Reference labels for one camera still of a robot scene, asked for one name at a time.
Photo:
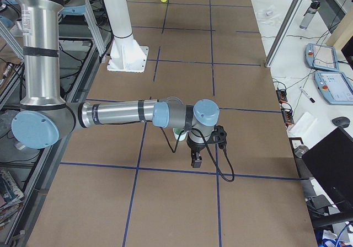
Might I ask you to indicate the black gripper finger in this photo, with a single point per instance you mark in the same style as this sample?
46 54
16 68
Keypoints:
196 159

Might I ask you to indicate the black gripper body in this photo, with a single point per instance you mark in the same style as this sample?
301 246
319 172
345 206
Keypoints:
195 147

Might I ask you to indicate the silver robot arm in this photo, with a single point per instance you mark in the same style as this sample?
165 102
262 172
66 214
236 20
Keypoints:
45 117

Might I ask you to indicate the green paper cup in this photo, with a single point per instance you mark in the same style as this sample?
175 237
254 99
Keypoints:
180 134

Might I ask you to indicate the stack of magazines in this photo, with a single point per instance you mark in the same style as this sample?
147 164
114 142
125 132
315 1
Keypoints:
11 197

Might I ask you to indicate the orange black power strip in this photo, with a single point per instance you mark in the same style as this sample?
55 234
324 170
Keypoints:
286 108

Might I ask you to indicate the black marker pen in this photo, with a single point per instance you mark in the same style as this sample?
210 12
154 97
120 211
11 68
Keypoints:
307 95

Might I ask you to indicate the black monitor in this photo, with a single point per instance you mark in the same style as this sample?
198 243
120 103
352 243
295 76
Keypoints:
330 163

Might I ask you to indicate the black computer mouse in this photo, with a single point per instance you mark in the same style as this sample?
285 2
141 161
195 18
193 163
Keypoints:
341 121

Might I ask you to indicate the lower blue teach pendant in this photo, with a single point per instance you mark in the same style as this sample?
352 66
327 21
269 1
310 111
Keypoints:
335 87

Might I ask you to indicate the blue teach pendant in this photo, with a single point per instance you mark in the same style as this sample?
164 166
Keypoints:
321 57
335 87

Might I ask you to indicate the upper blue teach pendant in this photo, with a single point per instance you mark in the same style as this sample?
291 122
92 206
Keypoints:
321 57

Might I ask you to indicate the clear water bottle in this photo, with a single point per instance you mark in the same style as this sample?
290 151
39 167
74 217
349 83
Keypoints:
309 14

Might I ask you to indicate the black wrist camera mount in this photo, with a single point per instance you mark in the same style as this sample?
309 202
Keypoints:
219 137

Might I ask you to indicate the white pedestal column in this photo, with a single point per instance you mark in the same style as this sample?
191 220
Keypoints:
126 54

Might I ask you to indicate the aluminium frame post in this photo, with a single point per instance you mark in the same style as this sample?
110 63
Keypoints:
288 19

